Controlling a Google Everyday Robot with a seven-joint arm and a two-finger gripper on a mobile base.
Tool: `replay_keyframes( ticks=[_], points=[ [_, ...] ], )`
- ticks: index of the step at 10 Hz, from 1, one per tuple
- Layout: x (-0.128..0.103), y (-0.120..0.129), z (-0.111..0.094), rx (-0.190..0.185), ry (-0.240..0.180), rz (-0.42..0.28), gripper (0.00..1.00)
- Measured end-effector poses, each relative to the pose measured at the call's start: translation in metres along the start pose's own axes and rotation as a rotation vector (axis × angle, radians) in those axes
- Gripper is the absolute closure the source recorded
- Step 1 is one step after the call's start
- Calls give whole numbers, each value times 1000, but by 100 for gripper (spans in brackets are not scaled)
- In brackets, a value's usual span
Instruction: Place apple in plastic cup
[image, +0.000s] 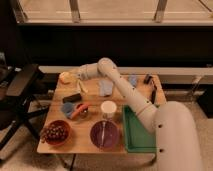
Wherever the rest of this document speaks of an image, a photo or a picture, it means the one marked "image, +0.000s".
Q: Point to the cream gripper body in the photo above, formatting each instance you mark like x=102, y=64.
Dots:
x=73, y=74

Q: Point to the red yellow apple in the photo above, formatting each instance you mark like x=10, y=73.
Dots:
x=65, y=77

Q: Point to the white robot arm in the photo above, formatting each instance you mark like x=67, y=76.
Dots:
x=177, y=142

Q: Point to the white plastic cup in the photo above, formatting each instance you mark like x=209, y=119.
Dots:
x=108, y=109

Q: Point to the black rectangular block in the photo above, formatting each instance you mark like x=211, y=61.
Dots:
x=72, y=98

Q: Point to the orange carrot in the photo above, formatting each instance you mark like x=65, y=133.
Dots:
x=83, y=107

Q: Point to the blue folded cloth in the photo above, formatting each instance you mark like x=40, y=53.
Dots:
x=106, y=87

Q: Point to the small glass jar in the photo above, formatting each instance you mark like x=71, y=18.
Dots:
x=83, y=114

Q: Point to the white spoon in bowl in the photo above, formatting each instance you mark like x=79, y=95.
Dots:
x=103, y=131

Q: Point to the bunch of dark grapes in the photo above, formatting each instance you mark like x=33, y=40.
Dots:
x=53, y=133

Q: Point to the black office chair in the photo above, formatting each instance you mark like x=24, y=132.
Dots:
x=18, y=103

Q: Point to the red bowl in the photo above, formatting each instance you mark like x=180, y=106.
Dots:
x=66, y=126

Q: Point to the purple bowl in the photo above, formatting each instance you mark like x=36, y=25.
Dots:
x=112, y=135

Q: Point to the small black object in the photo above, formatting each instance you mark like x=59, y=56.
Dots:
x=147, y=79

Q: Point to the green plastic tray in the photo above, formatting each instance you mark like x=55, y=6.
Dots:
x=137, y=139

